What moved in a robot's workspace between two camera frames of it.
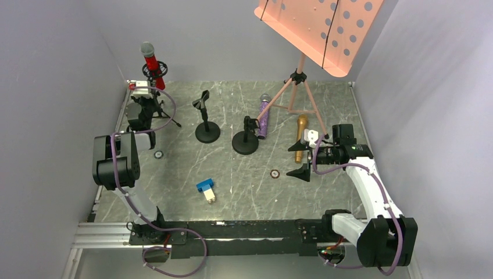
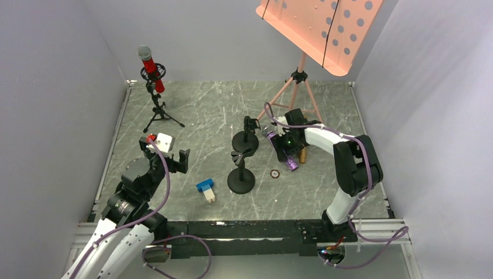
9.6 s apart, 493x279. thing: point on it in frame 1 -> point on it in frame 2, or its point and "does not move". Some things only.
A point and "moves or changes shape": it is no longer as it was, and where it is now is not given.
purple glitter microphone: x=265 y=99 -> x=270 y=130
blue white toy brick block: x=205 y=186 does not move
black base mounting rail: x=213 y=239 does not move
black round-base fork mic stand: x=207 y=132 -> x=241 y=181
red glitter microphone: x=147 y=49 moves or changes shape
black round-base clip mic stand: x=245 y=142 does not move
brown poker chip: x=274 y=174 does not move
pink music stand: x=327 y=33 does not move
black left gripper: x=142 y=98 -> x=163 y=160
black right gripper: x=309 y=157 -> x=280 y=147
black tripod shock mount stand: x=157 y=111 does not move
